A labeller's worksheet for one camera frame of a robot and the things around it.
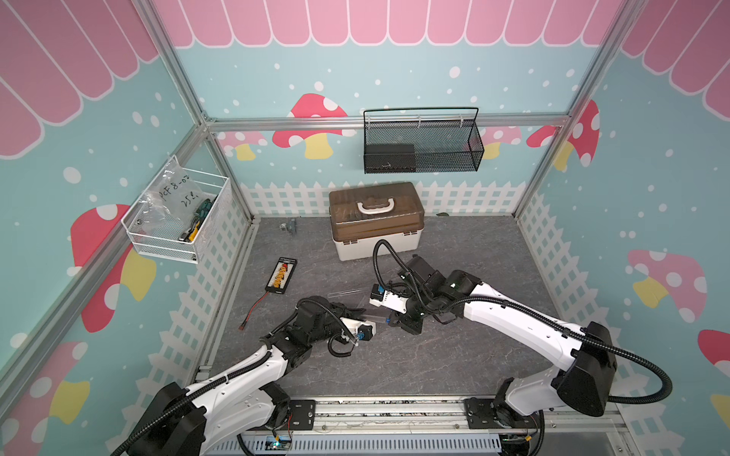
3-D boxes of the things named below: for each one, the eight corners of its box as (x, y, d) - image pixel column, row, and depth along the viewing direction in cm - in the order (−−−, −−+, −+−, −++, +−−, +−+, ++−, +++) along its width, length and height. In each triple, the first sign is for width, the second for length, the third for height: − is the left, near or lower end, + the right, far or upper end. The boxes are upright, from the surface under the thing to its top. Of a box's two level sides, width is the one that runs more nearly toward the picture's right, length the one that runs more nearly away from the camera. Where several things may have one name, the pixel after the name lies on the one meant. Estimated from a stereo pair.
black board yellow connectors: (265, 291, 100) (263, 288, 99) (281, 259, 109) (279, 256, 108) (283, 294, 100) (281, 291, 98) (297, 261, 109) (296, 258, 107)
